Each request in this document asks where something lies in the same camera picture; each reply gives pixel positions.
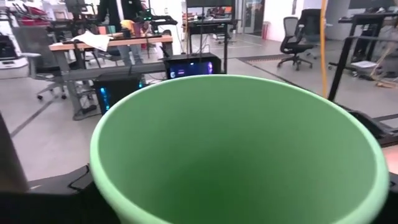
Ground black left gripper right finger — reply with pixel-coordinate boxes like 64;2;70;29
373;172;398;224

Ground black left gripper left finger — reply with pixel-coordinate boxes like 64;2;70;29
27;164;122;224

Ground green cup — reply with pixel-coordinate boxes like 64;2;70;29
89;74;390;224

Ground black computer tower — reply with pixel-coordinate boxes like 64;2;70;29
92;74;144;116
164;52;223;80

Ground black standing desk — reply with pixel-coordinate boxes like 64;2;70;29
328;12;398;102

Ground grey office chair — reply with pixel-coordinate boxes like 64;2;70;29
12;26;68;101

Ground white crumpled sheet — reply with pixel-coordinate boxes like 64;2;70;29
71;30;114;52

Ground wooden top desk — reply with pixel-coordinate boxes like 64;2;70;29
49;34;174;121

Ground metal rack red bins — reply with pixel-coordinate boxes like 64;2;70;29
6;2;52;29

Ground black office chair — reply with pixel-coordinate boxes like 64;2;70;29
276;8;323;72

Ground person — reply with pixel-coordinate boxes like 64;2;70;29
98;0;147;32

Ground black monitor cart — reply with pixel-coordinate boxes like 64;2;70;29
185;0;237;75

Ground black aluminium rig frame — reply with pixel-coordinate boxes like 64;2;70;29
337;104;398;147

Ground yellow cable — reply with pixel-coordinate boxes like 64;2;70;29
319;0;330;99

